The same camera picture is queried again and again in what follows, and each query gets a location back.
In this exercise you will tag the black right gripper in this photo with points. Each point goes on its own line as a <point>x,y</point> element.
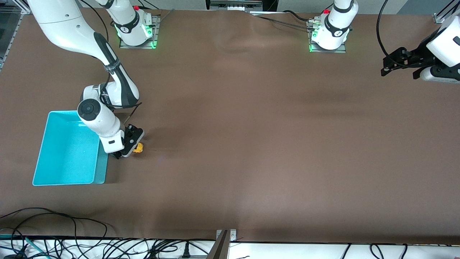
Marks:
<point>130,131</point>

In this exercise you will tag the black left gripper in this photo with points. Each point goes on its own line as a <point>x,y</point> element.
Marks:
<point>419,54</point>

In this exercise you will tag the yellow beetle toy car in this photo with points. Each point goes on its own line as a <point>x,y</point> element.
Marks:
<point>138,148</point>

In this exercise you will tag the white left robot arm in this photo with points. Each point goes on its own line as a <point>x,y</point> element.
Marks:
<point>334,28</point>

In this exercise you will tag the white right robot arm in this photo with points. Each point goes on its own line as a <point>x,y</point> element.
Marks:
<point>72,32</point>

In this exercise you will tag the turquoise plastic bin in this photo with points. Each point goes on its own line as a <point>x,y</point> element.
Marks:
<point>64,158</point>

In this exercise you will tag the flat grey power strip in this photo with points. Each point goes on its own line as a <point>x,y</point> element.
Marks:
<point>172,257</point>

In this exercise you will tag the black power plug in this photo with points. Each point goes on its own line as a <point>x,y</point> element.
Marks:
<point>186,251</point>

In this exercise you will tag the small metal mounting plate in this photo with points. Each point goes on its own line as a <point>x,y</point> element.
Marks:
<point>233,235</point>

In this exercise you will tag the grey power strip with sockets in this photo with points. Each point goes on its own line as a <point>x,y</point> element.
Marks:
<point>233,5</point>

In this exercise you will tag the aluminium frame corner piece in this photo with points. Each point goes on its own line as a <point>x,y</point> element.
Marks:
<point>439,17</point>

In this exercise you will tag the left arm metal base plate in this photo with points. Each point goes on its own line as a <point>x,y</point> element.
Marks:
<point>329,51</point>

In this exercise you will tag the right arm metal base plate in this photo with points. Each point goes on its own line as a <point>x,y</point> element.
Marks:
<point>136,46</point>

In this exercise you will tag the grey metal post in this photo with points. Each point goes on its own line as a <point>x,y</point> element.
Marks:
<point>220,250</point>

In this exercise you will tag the aluminium frame with grey panel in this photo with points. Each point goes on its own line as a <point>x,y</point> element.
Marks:
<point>9,32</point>

